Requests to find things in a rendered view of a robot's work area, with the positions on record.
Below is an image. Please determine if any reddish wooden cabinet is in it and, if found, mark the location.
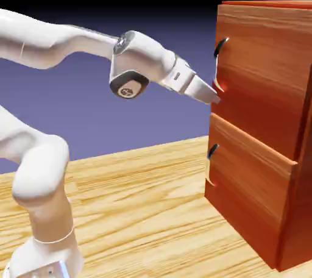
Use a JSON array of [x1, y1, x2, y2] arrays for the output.
[[204, 0, 312, 273]]

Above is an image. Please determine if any short reddish wooden door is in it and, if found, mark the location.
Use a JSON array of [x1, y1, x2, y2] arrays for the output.
[[204, 112, 298, 271]]

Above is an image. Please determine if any long curved metal handle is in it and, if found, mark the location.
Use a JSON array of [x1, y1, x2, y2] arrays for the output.
[[213, 37, 230, 93]]

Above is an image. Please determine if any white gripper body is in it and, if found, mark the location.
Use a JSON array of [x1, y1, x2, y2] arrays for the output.
[[184, 74, 221, 105]]

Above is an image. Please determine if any tall reddish wooden door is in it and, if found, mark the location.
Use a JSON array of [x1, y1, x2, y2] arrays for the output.
[[211, 4, 312, 162]]

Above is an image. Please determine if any short curved metal handle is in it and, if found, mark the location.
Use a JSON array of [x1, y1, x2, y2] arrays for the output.
[[205, 143, 220, 187]]

